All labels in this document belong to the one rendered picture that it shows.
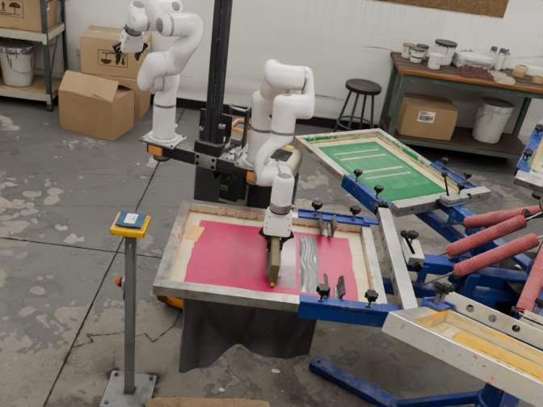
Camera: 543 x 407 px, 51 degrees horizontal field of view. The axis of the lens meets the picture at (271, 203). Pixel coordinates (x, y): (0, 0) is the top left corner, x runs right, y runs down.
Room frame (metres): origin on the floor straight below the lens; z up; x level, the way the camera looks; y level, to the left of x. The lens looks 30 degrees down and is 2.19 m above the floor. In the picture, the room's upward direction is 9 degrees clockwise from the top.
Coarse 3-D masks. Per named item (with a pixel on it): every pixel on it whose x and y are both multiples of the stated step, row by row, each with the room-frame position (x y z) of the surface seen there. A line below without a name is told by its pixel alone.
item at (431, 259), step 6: (402, 252) 1.80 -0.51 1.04; (426, 258) 1.78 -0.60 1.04; (432, 258) 1.79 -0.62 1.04; (438, 258) 1.79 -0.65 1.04; (444, 258) 1.80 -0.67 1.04; (426, 264) 1.76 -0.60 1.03; (432, 264) 1.76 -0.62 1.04; (438, 264) 1.76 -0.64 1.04; (444, 264) 1.76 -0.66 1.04; (408, 270) 1.75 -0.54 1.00; (414, 270) 1.75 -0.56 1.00; (432, 270) 1.76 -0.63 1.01; (438, 270) 1.76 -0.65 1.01; (444, 270) 1.76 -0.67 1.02
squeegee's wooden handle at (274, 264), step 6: (276, 240) 1.73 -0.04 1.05; (276, 246) 1.69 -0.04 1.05; (270, 252) 1.72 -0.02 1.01; (276, 252) 1.66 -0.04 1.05; (270, 258) 1.66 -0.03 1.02; (276, 258) 1.62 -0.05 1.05; (270, 264) 1.61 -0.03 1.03; (276, 264) 1.59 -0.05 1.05; (270, 270) 1.58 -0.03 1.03; (276, 270) 1.58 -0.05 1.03; (270, 276) 1.58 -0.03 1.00; (276, 276) 1.58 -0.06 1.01; (270, 282) 1.58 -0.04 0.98; (276, 282) 1.58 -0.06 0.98
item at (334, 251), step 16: (208, 224) 1.92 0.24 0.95; (224, 224) 1.94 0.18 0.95; (208, 240) 1.82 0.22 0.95; (224, 240) 1.83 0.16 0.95; (288, 240) 1.90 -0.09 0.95; (320, 240) 1.93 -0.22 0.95; (336, 240) 1.95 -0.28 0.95; (288, 256) 1.79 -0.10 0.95; (320, 256) 1.82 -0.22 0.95; (336, 256) 1.84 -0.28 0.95
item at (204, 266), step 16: (192, 256) 1.70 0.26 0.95; (208, 256) 1.71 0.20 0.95; (192, 272) 1.60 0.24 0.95; (208, 272) 1.61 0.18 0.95; (288, 272) 1.69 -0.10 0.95; (320, 272) 1.72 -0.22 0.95; (336, 272) 1.73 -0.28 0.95; (352, 272) 1.75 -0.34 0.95; (256, 288) 1.57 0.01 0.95; (272, 288) 1.58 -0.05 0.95; (288, 288) 1.59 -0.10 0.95; (352, 288) 1.65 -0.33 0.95
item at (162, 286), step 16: (192, 208) 2.00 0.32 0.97; (208, 208) 2.00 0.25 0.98; (224, 208) 2.01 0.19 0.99; (240, 208) 2.02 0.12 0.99; (256, 208) 2.04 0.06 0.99; (176, 224) 1.83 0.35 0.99; (304, 224) 2.02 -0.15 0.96; (352, 224) 2.03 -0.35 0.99; (176, 240) 1.73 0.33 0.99; (368, 240) 1.93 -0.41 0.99; (368, 256) 1.81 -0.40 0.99; (160, 272) 1.53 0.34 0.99; (368, 272) 1.74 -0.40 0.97; (160, 288) 1.45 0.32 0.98; (176, 288) 1.46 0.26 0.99; (192, 288) 1.47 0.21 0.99; (208, 288) 1.48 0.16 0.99; (224, 288) 1.49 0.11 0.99; (240, 304) 1.47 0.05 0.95; (256, 304) 1.47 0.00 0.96; (272, 304) 1.47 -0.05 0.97; (288, 304) 1.47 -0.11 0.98
